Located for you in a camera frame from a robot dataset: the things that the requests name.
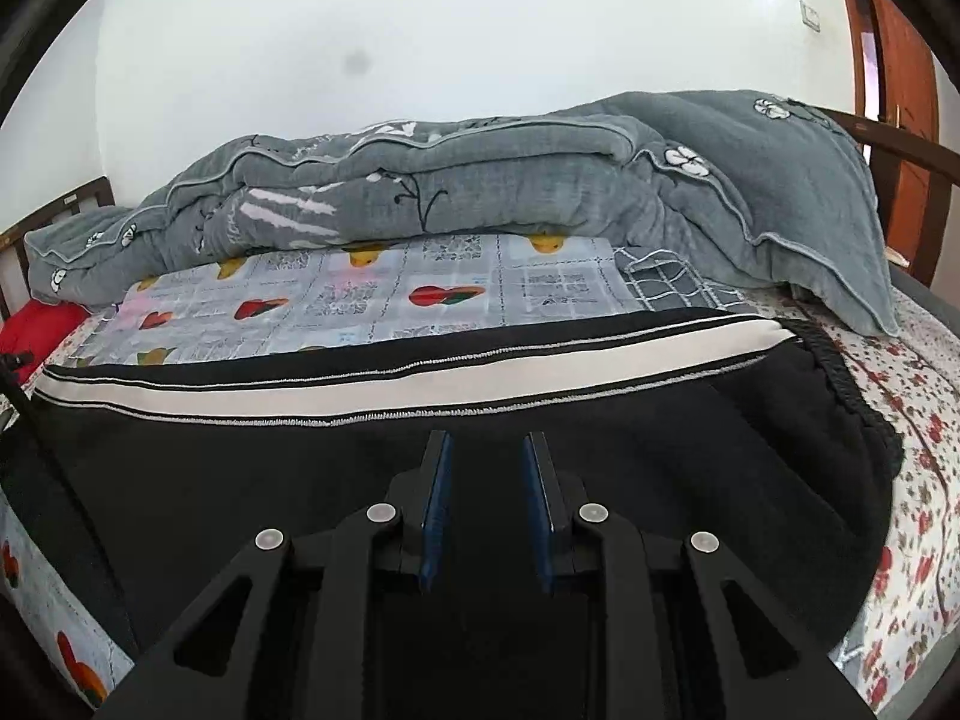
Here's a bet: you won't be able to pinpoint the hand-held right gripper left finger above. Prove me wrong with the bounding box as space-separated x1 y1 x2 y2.
97 431 455 720

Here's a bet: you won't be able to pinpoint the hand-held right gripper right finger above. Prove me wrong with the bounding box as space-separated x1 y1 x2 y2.
520 431 878 720

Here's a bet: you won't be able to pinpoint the black pants with white stripe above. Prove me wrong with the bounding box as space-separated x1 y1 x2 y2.
0 306 905 720

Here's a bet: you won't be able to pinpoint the fruit-print plastic table cover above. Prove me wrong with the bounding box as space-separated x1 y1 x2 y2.
0 234 743 713

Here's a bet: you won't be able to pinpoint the grey flower-print quilt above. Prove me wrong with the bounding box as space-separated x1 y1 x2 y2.
24 109 758 310

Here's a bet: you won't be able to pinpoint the red floral bed sheet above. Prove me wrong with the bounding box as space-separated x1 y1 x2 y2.
739 289 960 715

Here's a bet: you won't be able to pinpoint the grey flower-print pillow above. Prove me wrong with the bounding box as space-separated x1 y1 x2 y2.
637 90 901 338

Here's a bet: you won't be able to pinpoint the red pillow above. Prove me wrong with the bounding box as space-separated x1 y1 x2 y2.
0 300 89 385

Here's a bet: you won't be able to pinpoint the dark wooden headboard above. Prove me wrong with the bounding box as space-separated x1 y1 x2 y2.
0 176 118 317

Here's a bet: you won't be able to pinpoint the dark wooden footboard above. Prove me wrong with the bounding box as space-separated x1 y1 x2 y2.
821 106 960 287

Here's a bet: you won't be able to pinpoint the brown wooden door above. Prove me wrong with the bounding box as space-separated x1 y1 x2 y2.
829 0 947 145

